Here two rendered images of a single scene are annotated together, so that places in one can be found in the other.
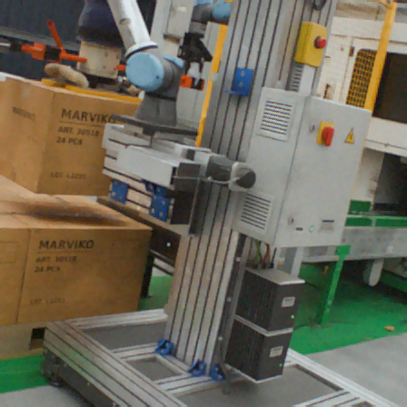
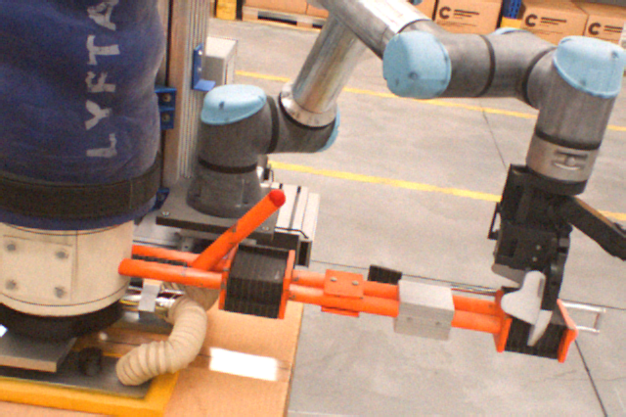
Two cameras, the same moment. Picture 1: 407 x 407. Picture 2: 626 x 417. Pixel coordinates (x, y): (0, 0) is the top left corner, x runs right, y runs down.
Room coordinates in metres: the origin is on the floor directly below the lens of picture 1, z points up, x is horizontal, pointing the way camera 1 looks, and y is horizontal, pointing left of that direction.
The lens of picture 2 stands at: (3.20, 1.46, 1.72)
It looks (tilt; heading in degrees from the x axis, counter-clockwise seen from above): 24 degrees down; 226
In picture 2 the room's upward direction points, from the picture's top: 9 degrees clockwise
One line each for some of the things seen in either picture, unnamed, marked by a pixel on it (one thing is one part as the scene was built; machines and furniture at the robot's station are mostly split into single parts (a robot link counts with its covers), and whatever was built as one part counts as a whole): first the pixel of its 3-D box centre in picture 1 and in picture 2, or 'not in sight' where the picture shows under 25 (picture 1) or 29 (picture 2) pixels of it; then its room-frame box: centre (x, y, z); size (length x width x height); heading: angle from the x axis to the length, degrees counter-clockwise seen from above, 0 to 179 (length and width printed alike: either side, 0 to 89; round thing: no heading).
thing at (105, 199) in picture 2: (104, 35); (66, 163); (2.79, 0.57, 1.32); 0.23 x 0.23 x 0.04
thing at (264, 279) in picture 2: (46, 53); (257, 279); (2.61, 0.75, 1.20); 0.10 x 0.08 x 0.06; 46
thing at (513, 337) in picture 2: not in sight; (529, 325); (2.36, 0.99, 1.20); 0.08 x 0.07 x 0.05; 136
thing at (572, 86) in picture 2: not in sight; (578, 90); (2.37, 0.97, 1.50); 0.09 x 0.08 x 0.11; 74
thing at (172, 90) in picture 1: (163, 74); (235, 122); (2.30, 0.24, 1.20); 0.13 x 0.12 x 0.14; 164
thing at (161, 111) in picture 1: (158, 108); (226, 178); (2.30, 0.24, 1.09); 0.15 x 0.15 x 0.10
